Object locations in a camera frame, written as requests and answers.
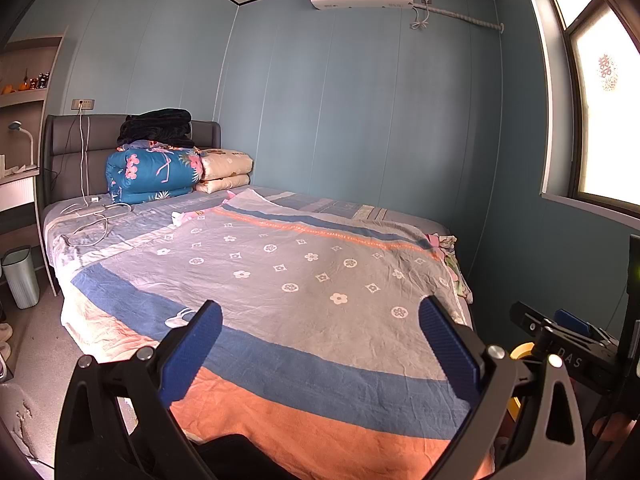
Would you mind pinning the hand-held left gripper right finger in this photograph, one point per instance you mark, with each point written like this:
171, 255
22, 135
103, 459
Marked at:
450, 355

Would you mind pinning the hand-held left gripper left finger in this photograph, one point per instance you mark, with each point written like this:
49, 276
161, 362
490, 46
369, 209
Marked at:
192, 355

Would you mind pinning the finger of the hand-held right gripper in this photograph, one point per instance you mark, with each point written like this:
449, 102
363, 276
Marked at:
525, 317
572, 320

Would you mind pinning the person's right forearm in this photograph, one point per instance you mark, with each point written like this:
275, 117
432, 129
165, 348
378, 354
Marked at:
617, 425

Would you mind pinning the pink floral sheet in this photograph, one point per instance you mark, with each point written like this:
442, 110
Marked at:
457, 275

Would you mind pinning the window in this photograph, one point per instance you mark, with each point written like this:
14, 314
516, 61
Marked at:
600, 135

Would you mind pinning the blue floral folded quilt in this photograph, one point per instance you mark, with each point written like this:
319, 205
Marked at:
150, 172

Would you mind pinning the grey waste bin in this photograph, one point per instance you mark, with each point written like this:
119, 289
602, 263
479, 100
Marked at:
20, 280

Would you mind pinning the pale slipper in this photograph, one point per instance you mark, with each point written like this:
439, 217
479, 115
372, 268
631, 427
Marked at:
5, 332

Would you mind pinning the cream folded pillows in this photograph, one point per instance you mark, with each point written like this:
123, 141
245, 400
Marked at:
225, 165

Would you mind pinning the black folded clothes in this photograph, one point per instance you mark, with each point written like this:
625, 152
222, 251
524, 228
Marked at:
155, 127

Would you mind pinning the grey upholstered bed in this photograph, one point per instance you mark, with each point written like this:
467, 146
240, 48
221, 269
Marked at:
65, 160

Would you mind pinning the red paper window decoration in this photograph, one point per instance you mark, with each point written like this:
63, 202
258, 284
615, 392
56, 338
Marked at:
606, 71

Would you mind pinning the white desk lamp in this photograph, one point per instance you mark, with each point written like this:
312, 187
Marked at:
15, 126

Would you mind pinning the white shelf unit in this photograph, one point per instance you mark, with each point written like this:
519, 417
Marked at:
22, 97

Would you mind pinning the shelf ornaments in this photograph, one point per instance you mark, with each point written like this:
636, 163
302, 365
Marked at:
37, 81

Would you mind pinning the wall socket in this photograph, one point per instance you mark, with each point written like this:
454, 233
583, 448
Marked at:
82, 105

